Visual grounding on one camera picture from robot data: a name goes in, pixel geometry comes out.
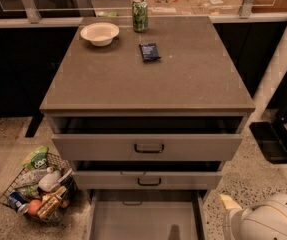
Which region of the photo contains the clear water bottle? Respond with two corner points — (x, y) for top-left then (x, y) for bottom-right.
(17, 167), (54, 187)

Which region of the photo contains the grey drawer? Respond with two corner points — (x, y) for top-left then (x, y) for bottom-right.
(50, 116), (244, 162)
(86, 190), (209, 240)
(73, 161), (222, 190)

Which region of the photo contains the grey bottom drawer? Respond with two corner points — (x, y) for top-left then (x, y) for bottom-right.
(86, 190), (209, 240)

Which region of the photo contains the grey middle drawer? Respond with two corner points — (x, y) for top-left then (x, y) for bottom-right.
(73, 161), (222, 190)

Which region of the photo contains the orange fruit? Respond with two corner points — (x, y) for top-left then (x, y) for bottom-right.
(28, 199), (42, 216)

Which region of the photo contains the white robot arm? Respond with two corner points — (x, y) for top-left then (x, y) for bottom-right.
(221, 193), (287, 240)

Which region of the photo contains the white bowl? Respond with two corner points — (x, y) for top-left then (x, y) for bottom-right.
(80, 22), (119, 47)

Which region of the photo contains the wire basket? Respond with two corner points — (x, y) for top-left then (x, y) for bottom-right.
(0, 153), (78, 224)

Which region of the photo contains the green soda can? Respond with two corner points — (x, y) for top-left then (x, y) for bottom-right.
(132, 0), (148, 32)

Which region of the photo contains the green chip bag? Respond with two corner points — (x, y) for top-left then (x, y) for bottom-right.
(21, 146), (49, 170)

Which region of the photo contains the dark blue snack packet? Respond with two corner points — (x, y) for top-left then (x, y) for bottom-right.
(139, 43), (160, 62)

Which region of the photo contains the blue soda can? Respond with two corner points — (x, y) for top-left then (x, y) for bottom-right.
(7, 192), (29, 214)

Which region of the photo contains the black floor tray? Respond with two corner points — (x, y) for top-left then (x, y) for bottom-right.
(250, 121), (287, 164)

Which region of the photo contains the grey drawer cabinet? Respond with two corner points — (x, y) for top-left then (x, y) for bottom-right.
(38, 15), (256, 240)

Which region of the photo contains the yellow brown snack box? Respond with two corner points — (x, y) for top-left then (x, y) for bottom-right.
(37, 186), (66, 220)

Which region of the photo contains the white plastic bottle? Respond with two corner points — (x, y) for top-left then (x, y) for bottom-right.
(38, 170), (61, 192)

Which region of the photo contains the grey top drawer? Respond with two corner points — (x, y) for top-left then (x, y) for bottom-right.
(50, 116), (244, 162)

